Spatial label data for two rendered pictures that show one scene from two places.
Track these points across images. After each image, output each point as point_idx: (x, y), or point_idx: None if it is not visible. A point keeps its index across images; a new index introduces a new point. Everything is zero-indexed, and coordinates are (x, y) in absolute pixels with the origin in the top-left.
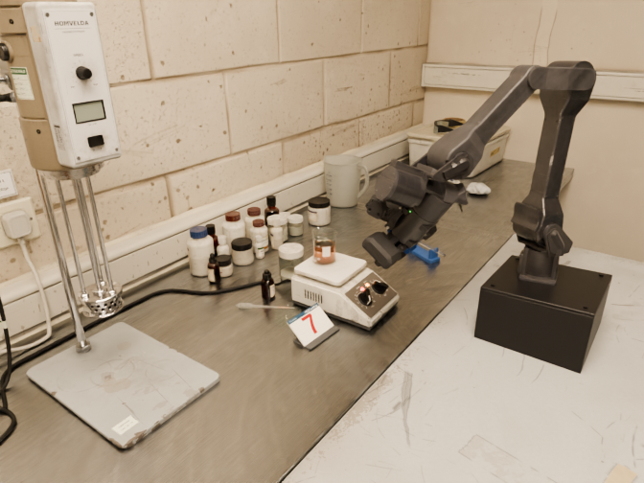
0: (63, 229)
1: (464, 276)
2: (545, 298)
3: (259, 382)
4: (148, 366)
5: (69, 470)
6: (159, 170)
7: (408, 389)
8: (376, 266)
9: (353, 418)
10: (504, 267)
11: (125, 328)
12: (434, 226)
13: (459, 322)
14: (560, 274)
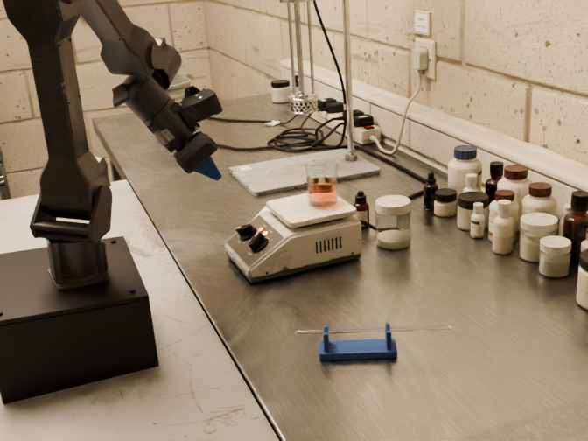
0: (447, 85)
1: (248, 359)
2: (45, 251)
3: (231, 206)
4: (299, 174)
5: (234, 162)
6: (521, 72)
7: (133, 250)
8: (362, 301)
9: (145, 226)
10: (129, 269)
11: (367, 169)
12: (179, 157)
13: (166, 307)
14: (54, 290)
